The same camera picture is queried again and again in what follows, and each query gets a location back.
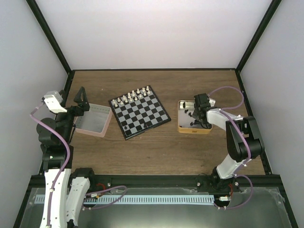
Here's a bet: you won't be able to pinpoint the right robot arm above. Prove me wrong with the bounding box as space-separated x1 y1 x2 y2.
192 94 265 191

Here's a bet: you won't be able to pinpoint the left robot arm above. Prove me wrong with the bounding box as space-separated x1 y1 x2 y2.
30 87 97 228

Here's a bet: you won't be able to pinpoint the black chess pieces in tin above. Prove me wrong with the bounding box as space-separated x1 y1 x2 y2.
180 101 202 128

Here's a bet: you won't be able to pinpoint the white chess pieces group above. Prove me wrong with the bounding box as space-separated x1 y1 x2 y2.
110 86 154 107

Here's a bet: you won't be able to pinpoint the gold metal tin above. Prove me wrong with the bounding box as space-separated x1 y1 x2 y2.
178 100 212 134

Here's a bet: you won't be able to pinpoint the black and white chessboard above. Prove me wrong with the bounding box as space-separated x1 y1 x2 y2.
108 85 171 140

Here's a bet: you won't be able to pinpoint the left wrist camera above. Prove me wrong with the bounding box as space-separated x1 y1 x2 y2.
43 91 67 114

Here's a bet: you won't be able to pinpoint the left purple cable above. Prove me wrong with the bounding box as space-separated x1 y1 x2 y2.
29 102 72 228

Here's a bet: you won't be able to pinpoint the blue slotted cable duct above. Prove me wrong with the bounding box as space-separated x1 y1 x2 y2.
33 194 215 205

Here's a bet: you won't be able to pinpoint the black aluminium frame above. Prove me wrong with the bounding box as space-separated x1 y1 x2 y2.
14 0 298 228

